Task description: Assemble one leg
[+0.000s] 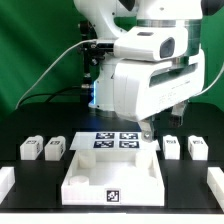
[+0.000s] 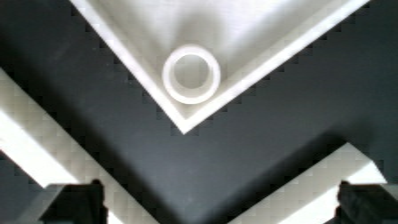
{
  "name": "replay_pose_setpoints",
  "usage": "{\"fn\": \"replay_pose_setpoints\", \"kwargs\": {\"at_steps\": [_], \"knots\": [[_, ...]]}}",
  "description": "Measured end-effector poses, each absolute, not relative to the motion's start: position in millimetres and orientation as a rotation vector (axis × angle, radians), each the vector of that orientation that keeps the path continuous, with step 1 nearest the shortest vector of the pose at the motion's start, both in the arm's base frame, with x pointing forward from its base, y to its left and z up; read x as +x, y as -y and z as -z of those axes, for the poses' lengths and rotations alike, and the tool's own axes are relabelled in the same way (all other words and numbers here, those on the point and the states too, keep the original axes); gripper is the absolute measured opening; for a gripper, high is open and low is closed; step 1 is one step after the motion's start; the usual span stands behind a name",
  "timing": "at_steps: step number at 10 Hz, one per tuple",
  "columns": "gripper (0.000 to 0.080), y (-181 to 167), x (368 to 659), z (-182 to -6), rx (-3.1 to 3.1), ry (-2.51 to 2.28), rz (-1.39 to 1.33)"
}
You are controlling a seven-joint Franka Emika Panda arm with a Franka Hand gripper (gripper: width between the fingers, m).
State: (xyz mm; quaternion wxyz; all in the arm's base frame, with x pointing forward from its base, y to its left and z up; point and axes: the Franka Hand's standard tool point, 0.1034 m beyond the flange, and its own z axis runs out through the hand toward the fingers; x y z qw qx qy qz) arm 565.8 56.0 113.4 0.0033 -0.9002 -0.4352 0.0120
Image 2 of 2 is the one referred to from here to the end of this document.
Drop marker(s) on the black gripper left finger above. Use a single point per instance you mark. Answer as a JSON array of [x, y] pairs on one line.
[[76, 207]]

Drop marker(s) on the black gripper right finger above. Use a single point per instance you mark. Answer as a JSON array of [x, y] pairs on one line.
[[368, 204]]

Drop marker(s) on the white square tabletop with sockets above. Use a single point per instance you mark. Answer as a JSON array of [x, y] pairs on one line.
[[201, 46]]

